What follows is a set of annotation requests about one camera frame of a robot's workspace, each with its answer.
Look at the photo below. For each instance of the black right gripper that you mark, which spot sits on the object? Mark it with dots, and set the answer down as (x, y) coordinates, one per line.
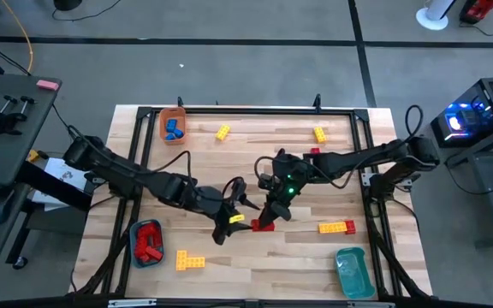
(287, 179)

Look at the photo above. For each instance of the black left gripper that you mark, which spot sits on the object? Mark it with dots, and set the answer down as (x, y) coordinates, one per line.
(216, 207)

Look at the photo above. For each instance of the small red toy brick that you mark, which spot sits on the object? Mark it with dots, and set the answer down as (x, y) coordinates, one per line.
(143, 258)
(350, 226)
(315, 150)

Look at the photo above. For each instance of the teal plastic bin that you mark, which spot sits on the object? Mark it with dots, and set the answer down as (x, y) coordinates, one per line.
(351, 274)

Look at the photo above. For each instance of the blue toy brick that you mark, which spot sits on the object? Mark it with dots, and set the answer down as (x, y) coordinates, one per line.
(179, 133)
(171, 125)
(169, 137)

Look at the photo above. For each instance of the slate blue plastic bin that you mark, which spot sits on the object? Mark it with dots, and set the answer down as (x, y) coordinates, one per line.
(132, 244)

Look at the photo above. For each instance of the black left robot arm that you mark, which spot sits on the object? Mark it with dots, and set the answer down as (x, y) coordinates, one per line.
(135, 175)

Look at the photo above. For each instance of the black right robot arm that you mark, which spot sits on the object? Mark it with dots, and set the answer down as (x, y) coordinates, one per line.
(358, 160)

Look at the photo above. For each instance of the yellow tape tag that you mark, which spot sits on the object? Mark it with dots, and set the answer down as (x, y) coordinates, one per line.
(236, 218)

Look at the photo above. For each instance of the orange plastic bin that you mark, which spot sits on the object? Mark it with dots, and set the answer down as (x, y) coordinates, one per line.
(162, 124)

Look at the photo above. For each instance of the white paper sheet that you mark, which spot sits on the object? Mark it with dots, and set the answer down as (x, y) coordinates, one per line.
(64, 173)

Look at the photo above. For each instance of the black desk support beam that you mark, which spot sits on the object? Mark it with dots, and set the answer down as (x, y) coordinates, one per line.
(54, 186)

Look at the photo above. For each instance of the black metal side stand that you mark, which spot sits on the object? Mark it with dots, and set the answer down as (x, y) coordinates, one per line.
(486, 192)

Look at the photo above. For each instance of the small yellow black object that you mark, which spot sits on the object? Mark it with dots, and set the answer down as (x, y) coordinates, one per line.
(32, 155)

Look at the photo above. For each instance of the black desk caster wheel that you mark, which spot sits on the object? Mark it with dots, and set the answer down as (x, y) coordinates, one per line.
(19, 262)

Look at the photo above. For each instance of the black lit desktop computer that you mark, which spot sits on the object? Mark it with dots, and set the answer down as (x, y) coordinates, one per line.
(477, 115)

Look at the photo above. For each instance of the pink sponge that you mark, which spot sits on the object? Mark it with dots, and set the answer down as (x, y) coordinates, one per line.
(47, 84)

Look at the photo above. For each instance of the black desk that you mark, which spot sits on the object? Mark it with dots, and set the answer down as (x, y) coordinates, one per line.
(7, 149)

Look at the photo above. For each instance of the white round fan base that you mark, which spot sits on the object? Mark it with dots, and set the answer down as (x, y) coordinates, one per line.
(432, 17)

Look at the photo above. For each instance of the black round floor base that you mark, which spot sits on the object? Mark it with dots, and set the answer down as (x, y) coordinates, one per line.
(67, 3)

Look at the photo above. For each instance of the red black case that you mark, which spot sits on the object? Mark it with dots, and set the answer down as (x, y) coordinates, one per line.
(477, 9)

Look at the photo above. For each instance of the black aluminium rig frame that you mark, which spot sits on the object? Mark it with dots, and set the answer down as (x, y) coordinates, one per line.
(246, 111)

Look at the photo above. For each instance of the silver aluminium bracket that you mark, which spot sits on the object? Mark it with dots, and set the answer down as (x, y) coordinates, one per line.
(370, 304)
(132, 303)

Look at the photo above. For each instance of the black clamp mount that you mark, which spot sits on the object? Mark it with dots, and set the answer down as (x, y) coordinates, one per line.
(9, 115)

